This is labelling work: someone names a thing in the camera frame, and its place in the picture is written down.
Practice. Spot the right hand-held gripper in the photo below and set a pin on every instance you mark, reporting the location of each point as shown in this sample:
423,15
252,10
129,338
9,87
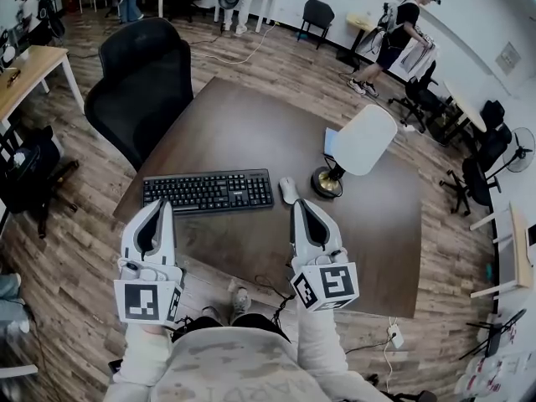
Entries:
339,283

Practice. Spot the person's black trousers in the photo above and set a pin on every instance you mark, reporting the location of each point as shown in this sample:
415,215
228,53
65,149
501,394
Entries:
259,323

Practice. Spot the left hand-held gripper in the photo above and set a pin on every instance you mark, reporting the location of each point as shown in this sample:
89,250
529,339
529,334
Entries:
142,302

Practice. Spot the blue notebook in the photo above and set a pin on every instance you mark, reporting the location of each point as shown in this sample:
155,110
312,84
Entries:
330,140

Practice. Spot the white plastic bags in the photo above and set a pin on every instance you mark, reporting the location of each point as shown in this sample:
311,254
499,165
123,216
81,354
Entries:
490,375

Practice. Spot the light wooden desk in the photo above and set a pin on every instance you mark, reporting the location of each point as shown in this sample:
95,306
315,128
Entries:
31,69

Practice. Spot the round white table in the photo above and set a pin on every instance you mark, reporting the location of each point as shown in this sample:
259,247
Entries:
467,107

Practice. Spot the black plain chair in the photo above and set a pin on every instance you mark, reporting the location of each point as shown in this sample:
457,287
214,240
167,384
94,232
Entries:
318,13

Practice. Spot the person's right forearm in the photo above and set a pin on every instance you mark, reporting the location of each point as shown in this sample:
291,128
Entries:
320,341

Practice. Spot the black keyboard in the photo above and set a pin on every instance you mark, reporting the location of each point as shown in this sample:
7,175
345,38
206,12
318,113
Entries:
201,191

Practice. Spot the person's left forearm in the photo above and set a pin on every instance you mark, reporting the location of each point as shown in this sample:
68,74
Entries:
144,354

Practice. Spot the grey computer mouse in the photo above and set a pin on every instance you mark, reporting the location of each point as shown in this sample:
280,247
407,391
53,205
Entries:
288,189

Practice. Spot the white shade table lamp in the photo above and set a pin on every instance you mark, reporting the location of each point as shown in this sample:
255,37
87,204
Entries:
366,140

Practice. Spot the person's right shoe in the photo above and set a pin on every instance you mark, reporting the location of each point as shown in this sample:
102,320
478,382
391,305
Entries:
240,300

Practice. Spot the white cloth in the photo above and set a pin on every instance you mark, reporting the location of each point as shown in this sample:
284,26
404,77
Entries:
421,59

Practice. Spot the person's left shoe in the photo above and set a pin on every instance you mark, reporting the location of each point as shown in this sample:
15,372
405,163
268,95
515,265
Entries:
211,313

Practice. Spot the white desk wooden top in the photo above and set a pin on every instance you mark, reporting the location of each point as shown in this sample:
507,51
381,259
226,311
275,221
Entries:
519,249

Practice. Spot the black folding chair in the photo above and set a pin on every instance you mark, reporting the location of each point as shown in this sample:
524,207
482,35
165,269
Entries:
494,337

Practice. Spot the white wall panel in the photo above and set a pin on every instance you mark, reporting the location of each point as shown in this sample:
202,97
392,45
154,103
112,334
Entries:
508,59

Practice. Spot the person's beige sweatshirt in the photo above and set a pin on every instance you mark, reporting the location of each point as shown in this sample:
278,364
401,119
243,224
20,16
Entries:
238,371

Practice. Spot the white power strip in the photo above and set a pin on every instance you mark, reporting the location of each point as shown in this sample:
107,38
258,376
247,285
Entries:
395,335

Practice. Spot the black standing fan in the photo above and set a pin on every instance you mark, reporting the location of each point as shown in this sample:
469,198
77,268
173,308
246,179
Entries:
521,149

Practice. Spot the black high-back office chair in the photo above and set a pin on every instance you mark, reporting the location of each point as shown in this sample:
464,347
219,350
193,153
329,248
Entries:
142,82

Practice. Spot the person's shoe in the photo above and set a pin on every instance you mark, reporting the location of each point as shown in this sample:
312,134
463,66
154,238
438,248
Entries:
240,300
211,313

